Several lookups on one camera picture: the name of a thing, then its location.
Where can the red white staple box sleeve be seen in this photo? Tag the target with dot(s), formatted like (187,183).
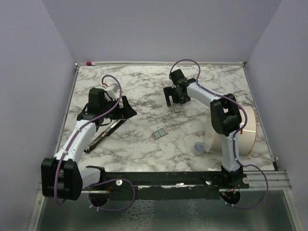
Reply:
(177,107)

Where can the staple box tray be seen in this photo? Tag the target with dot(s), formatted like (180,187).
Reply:
(160,133)

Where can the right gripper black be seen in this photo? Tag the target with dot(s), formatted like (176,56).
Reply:
(169,91)

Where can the black stapler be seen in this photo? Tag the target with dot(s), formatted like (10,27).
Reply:
(104,134)

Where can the clear jar of paper clips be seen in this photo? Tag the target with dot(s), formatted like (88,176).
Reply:
(198,148)

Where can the aluminium frame rail front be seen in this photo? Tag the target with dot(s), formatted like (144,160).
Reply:
(267,180)

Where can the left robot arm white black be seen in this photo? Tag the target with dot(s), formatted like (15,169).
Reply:
(61,178)

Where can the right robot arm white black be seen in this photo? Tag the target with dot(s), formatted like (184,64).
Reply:
(224,113)

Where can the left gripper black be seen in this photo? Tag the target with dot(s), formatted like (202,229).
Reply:
(127,111)

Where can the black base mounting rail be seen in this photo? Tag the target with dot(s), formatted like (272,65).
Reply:
(165,185)

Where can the large white paper roll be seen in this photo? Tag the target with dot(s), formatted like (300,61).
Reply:
(246,137)

